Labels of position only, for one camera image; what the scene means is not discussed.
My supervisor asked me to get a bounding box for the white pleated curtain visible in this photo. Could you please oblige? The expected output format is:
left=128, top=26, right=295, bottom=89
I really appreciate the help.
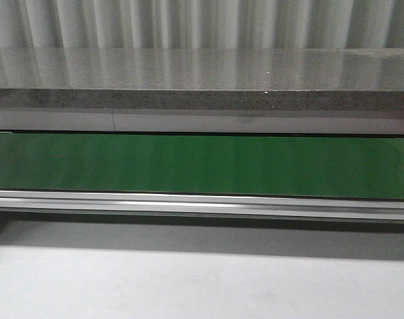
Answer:
left=0, top=1, right=404, bottom=49

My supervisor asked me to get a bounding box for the green conveyor belt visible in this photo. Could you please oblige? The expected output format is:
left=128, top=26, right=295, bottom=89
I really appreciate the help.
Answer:
left=0, top=132, right=404, bottom=223

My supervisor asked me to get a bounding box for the grey stone counter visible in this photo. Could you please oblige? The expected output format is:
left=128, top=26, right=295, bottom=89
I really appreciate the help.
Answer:
left=0, top=48, right=404, bottom=136

